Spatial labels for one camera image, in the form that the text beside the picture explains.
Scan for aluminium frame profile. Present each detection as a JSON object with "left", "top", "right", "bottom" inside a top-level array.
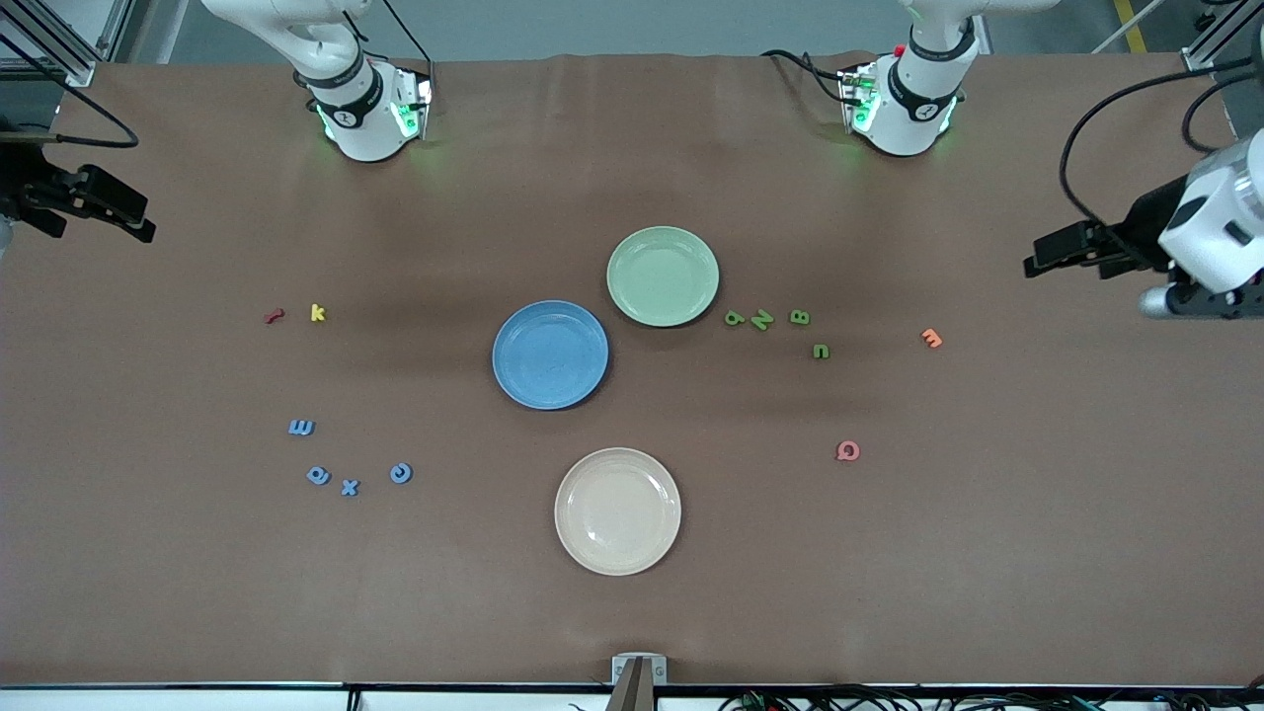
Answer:
[
  {"left": 1180, "top": 0, "right": 1264, "bottom": 75},
  {"left": 0, "top": 0, "right": 134, "bottom": 90}
]

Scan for beige plate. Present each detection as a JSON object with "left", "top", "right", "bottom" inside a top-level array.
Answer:
[{"left": 554, "top": 447, "right": 682, "bottom": 577}]

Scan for grey metal bracket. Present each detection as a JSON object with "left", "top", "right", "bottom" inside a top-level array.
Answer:
[{"left": 611, "top": 654, "right": 669, "bottom": 686}]

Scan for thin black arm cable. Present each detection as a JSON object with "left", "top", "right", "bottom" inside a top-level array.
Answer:
[{"left": 1182, "top": 74, "right": 1264, "bottom": 154}]

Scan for light green plate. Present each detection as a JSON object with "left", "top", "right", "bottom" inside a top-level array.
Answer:
[{"left": 606, "top": 226, "right": 720, "bottom": 328}]

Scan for black cable bundle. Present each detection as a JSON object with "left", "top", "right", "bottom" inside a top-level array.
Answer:
[{"left": 719, "top": 684, "right": 1264, "bottom": 711}]

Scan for black base cable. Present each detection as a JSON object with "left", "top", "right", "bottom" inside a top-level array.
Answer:
[
  {"left": 380, "top": 0, "right": 435, "bottom": 90},
  {"left": 760, "top": 47, "right": 860, "bottom": 105}
]

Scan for grey camera pole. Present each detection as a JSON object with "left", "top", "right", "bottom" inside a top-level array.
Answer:
[{"left": 605, "top": 660, "right": 657, "bottom": 711}]

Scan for brown table cover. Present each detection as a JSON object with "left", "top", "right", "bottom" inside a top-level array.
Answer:
[{"left": 0, "top": 51, "right": 1264, "bottom": 687}]

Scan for blue plate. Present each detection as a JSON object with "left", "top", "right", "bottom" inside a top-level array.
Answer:
[{"left": 492, "top": 300, "right": 610, "bottom": 411}]

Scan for white table edge rail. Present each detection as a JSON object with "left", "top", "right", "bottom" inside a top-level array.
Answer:
[{"left": 0, "top": 683, "right": 1264, "bottom": 711}]

